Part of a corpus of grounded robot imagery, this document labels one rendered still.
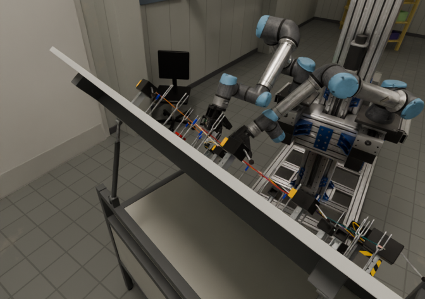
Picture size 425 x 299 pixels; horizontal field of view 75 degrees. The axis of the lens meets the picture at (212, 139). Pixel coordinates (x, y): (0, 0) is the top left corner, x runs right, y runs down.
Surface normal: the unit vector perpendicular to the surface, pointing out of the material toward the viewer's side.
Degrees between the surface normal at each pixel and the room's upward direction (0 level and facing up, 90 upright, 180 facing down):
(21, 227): 0
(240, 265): 0
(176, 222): 0
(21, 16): 90
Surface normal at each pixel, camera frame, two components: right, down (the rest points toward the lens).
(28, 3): 0.82, 0.36
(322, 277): -0.41, -0.40
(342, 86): -0.04, 0.56
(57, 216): 0.04, -0.80
